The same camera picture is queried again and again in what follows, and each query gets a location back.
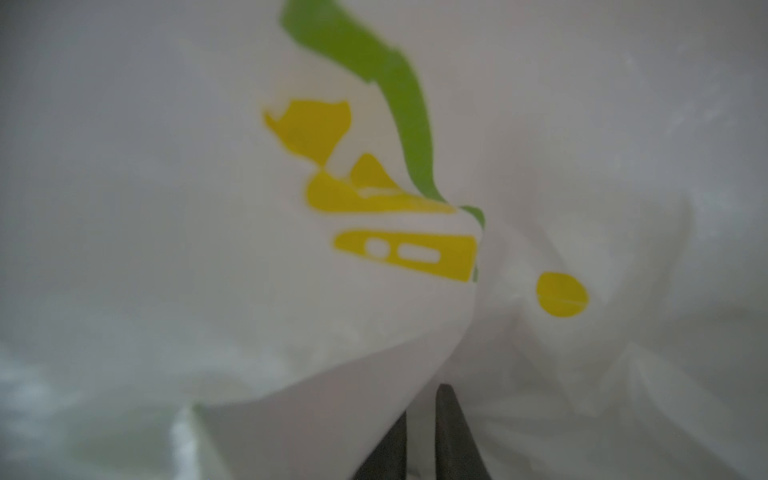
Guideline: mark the white plastic bag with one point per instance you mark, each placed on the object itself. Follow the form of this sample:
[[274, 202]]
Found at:
[[239, 239]]

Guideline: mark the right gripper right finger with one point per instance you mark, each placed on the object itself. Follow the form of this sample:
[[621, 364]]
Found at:
[[456, 453]]

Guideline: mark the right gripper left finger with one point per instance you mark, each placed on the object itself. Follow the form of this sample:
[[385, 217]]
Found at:
[[388, 460]]

